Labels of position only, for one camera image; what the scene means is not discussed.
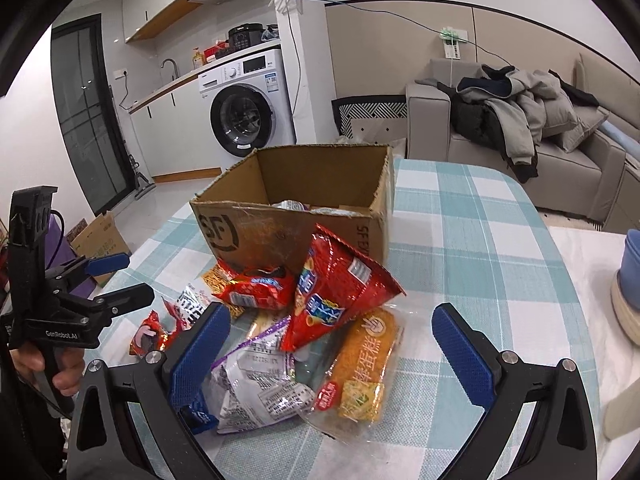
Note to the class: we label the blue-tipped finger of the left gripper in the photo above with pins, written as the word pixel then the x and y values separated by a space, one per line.
pixel 80 269

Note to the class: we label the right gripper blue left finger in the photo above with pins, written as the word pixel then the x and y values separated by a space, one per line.
pixel 192 354

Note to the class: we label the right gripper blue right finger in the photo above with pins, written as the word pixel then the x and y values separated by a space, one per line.
pixel 470 354

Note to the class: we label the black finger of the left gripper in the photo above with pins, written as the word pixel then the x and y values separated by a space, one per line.
pixel 122 301

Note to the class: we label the silver purple snack bag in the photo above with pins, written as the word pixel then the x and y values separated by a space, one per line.
pixel 254 386

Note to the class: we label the orange white noodle snack bag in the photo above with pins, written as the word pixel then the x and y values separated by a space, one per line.
pixel 199 294

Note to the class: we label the red biscuit snack bag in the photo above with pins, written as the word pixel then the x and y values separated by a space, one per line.
pixel 337 284

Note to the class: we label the small cardboard box on floor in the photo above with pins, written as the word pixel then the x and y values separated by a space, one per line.
pixel 100 238

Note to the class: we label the small red white candy packet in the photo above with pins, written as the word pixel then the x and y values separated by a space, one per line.
pixel 150 336

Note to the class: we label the red chip bag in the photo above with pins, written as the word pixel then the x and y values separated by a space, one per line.
pixel 269 289

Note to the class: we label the orange egg cake packet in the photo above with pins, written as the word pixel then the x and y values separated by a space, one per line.
pixel 355 376

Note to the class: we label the teal plaid tablecloth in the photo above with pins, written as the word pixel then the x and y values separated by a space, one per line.
pixel 460 234

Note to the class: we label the brown cardboard SF box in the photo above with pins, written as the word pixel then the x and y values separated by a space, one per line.
pixel 262 211

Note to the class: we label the black glass door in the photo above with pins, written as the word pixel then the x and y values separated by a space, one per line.
pixel 86 114

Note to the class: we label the white kitchen counter cabinets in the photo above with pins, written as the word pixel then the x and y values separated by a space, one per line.
pixel 172 125

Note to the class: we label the blue plastic bowl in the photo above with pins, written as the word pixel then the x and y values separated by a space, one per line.
pixel 629 275

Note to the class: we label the beige fabric sofa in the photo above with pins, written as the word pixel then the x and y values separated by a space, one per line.
pixel 582 183

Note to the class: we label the white front-load washing machine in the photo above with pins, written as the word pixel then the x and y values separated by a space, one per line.
pixel 248 106

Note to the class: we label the grey jacket pile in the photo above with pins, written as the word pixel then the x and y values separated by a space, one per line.
pixel 512 111

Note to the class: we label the black patterned chair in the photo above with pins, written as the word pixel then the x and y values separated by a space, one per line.
pixel 372 106

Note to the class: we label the black rice cooker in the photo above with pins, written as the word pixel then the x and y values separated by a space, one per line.
pixel 245 36

